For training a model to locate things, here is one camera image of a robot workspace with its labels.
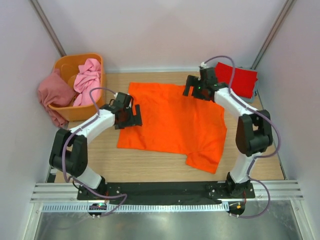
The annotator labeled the orange t-shirt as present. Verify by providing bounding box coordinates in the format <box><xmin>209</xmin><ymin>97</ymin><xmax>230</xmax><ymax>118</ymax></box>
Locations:
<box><xmin>117</xmin><ymin>82</ymin><xmax>227</xmax><ymax>174</ymax></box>

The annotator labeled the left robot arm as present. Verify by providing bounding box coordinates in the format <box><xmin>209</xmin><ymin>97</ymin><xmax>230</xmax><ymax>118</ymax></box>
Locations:
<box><xmin>49</xmin><ymin>92</ymin><xmax>143</xmax><ymax>200</ymax></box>

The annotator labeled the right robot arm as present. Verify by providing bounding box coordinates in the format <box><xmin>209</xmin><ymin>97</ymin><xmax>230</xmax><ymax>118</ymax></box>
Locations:
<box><xmin>183</xmin><ymin>65</ymin><xmax>273</xmax><ymax>198</ymax></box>

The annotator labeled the folded red t-shirt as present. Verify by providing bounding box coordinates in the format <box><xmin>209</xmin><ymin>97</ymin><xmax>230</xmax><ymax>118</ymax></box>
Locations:
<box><xmin>215</xmin><ymin>62</ymin><xmax>258</xmax><ymax>99</ymax></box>

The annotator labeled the light pink crumpled shirt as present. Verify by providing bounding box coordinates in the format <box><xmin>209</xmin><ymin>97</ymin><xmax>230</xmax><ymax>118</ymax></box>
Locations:
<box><xmin>73</xmin><ymin>58</ymin><xmax>101</xmax><ymax>107</ymax></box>

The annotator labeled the folded grey t-shirt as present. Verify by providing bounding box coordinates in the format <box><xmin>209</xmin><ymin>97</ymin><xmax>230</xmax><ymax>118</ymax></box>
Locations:
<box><xmin>237</xmin><ymin>67</ymin><xmax>259</xmax><ymax>103</ymax></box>

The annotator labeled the orange plastic basket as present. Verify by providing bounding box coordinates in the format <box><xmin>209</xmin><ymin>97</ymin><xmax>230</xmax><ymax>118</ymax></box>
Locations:
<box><xmin>48</xmin><ymin>53</ymin><xmax>106</xmax><ymax>122</ymax></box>

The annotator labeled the dusty pink crumpled shirt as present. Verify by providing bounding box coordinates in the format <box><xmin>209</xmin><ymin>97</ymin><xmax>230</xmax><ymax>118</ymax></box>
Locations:
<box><xmin>37</xmin><ymin>68</ymin><xmax>76</xmax><ymax>128</ymax></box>

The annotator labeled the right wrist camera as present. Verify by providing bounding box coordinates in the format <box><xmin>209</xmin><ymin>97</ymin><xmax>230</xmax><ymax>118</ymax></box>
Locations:
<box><xmin>199</xmin><ymin>62</ymin><xmax>208</xmax><ymax>70</ymax></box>

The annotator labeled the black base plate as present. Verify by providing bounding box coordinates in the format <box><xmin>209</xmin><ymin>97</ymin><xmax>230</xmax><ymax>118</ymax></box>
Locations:
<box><xmin>76</xmin><ymin>181</ymin><xmax>256</xmax><ymax>207</ymax></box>

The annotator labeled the aluminium rail frame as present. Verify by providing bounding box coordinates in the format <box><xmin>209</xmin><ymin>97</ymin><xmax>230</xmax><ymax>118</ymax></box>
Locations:
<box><xmin>24</xmin><ymin>173</ymin><xmax>320</xmax><ymax>240</ymax></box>

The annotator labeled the right corner aluminium post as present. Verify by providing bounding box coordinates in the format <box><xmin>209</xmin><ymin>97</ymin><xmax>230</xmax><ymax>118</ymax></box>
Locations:
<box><xmin>251</xmin><ymin>0</ymin><xmax>297</xmax><ymax>70</ymax></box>

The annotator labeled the corner aluminium post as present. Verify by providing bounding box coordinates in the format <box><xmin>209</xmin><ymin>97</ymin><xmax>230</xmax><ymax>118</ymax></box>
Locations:
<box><xmin>29</xmin><ymin>0</ymin><xmax>67</xmax><ymax>57</ymax></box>
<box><xmin>251</xmin><ymin>0</ymin><xmax>297</xmax><ymax>70</ymax></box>

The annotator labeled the white slotted cable duct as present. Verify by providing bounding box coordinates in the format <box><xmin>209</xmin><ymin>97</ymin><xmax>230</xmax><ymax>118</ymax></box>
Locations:
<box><xmin>42</xmin><ymin>202</ymin><xmax>229</xmax><ymax>213</ymax></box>

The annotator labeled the left corner aluminium post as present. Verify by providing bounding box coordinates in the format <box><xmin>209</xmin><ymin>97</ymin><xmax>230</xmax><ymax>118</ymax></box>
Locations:
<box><xmin>29</xmin><ymin>0</ymin><xmax>67</xmax><ymax>57</ymax></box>

